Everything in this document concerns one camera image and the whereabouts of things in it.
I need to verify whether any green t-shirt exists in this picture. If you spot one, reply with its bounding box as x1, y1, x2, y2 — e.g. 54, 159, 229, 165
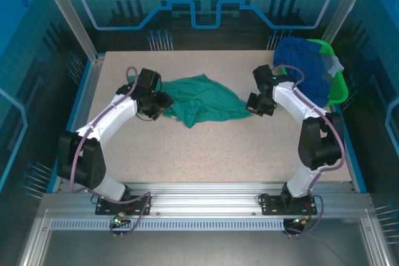
160, 74, 254, 129

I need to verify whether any blue t-shirt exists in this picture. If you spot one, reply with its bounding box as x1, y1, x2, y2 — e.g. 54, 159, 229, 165
273, 37, 333, 108

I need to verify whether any grey t-shirt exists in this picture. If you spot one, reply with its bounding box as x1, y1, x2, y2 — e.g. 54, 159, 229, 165
322, 55, 345, 82

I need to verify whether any green plastic basket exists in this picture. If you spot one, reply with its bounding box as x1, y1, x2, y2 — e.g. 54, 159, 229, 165
280, 39, 349, 105

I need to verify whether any small green-lit circuit board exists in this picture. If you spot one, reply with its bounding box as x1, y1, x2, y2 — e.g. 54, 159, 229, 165
112, 212, 131, 226
289, 215, 313, 227

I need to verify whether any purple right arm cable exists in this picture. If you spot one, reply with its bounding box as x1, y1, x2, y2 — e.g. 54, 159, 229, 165
271, 65, 345, 192

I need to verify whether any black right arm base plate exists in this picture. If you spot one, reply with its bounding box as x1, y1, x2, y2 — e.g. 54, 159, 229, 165
259, 193, 318, 216

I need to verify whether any aluminium frame rail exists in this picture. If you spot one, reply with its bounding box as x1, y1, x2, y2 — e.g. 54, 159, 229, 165
40, 181, 373, 220

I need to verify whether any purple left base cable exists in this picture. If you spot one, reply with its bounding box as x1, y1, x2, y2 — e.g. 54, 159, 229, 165
90, 191, 153, 239

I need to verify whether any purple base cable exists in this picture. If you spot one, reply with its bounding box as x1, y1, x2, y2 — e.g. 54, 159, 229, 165
90, 191, 153, 239
286, 194, 325, 238

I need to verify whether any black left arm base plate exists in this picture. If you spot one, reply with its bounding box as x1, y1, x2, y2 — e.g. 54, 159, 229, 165
95, 196, 152, 216

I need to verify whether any aluminium frame post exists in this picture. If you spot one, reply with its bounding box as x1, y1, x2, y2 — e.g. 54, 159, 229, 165
320, 0, 375, 49
34, 0, 105, 61

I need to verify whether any slotted grey cable duct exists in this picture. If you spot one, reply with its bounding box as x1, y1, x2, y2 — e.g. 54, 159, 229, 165
49, 219, 286, 232

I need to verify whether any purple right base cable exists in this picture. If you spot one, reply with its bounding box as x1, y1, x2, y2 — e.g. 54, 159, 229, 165
286, 194, 325, 238

